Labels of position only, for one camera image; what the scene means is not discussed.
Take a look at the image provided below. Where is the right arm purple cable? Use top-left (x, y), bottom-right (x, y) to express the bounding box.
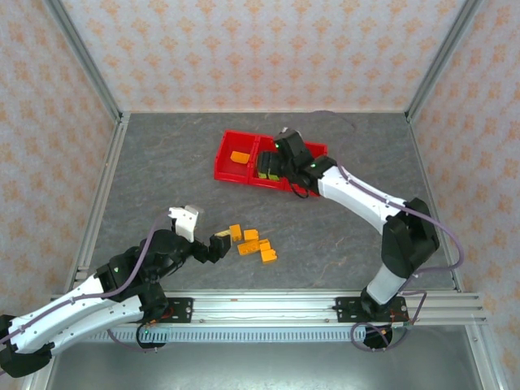
top-left (300, 110), bottom-right (466, 353)

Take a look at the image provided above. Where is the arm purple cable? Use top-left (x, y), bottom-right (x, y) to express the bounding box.
top-left (0, 214), bottom-right (171, 353)
top-left (300, 110), bottom-right (466, 353)

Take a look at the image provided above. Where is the aluminium upright post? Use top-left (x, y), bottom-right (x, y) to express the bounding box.
top-left (405, 0), bottom-right (488, 123)
top-left (42, 0), bottom-right (124, 121)

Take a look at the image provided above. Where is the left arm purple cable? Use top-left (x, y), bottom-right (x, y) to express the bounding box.
top-left (0, 214), bottom-right (171, 353)

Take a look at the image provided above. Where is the aluminium frame leg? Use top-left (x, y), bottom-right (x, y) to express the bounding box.
top-left (465, 324), bottom-right (507, 390)
top-left (22, 373), bottom-right (56, 390)

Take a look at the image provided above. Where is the grey slotted cable duct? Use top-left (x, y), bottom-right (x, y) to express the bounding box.
top-left (59, 327), bottom-right (393, 343)

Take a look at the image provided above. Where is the aluminium side rail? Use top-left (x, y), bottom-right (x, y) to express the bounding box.
top-left (405, 112), bottom-right (465, 293)
top-left (63, 112), bottom-right (132, 294)

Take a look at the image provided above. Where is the wide aluminium base rail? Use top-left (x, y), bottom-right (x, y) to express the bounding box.
top-left (43, 290), bottom-right (488, 327)

